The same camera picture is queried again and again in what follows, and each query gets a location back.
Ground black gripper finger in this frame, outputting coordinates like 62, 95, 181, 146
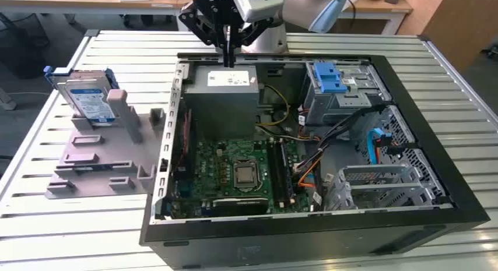
230, 17, 274, 69
178, 2, 231, 68

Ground hard disk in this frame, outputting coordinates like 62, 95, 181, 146
44, 66, 121, 126

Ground grey power supply unit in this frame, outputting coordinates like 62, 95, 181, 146
182, 64, 261, 140

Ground blue plastic drive latch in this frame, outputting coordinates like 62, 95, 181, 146
313, 62, 344, 94

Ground metal optical drive cage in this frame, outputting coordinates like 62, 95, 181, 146
302, 61, 393, 128

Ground wooden desk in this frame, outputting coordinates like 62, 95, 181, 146
0, 0, 413, 33

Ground CPU socket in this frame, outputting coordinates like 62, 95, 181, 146
231, 158, 262, 195

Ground green motherboard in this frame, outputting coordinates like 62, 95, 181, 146
173, 138, 314, 220

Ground silver CPU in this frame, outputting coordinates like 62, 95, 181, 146
235, 166, 258, 186

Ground black RAM slot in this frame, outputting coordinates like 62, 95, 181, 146
281, 141, 298, 206
270, 139, 285, 208

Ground black mesh wastebasket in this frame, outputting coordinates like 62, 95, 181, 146
0, 12, 51, 80

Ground grey plastic parts rack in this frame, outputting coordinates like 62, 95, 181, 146
46, 89, 169, 200

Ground blue RAM stick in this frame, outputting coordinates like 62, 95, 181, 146
73, 164, 114, 171

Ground black graphics card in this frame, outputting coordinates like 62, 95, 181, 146
210, 196, 270, 217

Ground wooden cabinet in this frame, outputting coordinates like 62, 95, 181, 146
397, 0, 498, 72

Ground black open PC case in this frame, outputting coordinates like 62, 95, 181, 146
139, 52, 490, 270

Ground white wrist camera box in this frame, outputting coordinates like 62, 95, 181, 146
231, 0, 286, 23

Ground yellow wires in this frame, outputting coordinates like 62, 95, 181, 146
255, 83, 293, 128

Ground red black twisted wire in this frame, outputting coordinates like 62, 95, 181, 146
182, 108, 193, 157

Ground white grey wires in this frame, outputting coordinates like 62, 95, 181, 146
267, 131, 314, 141

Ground black cable bundle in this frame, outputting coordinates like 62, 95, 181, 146
294, 104, 393, 174

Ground orange wires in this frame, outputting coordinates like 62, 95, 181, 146
298, 168, 325, 192

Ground blue flat data wire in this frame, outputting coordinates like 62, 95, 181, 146
368, 128, 392, 167

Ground black plug power wire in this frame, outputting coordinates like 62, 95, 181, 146
384, 136, 417, 156

